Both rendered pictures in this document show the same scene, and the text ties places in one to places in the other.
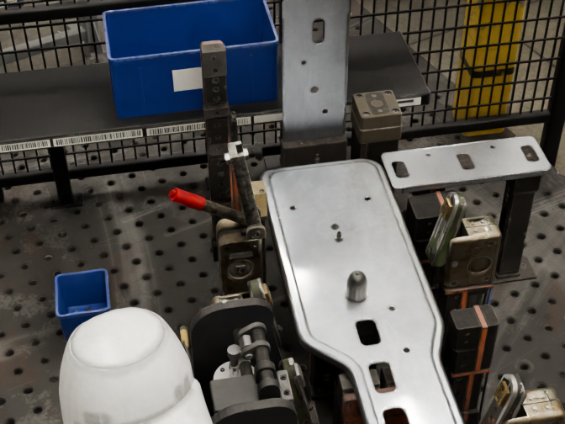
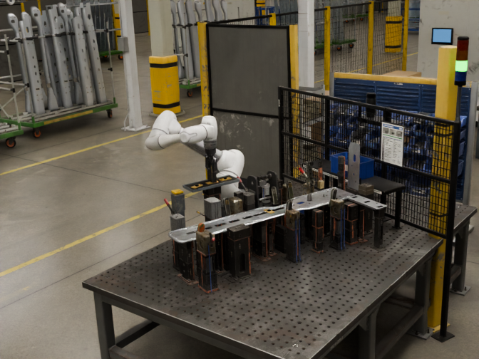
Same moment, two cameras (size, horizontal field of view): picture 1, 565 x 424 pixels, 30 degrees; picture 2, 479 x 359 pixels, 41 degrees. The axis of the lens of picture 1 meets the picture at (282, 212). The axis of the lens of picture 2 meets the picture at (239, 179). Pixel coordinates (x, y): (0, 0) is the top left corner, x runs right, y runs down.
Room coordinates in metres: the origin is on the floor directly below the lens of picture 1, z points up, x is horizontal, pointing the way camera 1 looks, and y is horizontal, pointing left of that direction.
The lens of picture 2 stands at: (-0.91, -3.75, 2.49)
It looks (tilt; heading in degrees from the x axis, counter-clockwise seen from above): 18 degrees down; 67
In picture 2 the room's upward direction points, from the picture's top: 2 degrees counter-clockwise
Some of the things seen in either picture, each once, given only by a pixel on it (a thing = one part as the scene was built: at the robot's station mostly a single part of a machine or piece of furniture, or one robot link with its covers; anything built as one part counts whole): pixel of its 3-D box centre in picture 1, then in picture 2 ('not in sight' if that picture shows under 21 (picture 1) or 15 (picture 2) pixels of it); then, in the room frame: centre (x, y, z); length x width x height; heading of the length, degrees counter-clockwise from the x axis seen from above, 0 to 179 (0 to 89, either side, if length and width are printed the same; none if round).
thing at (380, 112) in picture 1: (372, 178); (365, 209); (1.54, -0.17, 0.88); 0.08 x 0.08 x 0.36; 10
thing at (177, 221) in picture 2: not in sight; (178, 242); (0.18, -0.11, 0.88); 0.11 x 0.10 x 0.36; 100
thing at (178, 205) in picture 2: not in sight; (179, 225); (0.25, 0.07, 0.92); 0.08 x 0.08 x 0.44; 10
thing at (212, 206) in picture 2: not in sight; (213, 229); (0.44, -0.07, 0.90); 0.13 x 0.10 x 0.41; 100
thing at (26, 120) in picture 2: not in sight; (55, 76); (0.55, 7.97, 0.88); 1.91 x 1.01 x 1.76; 31
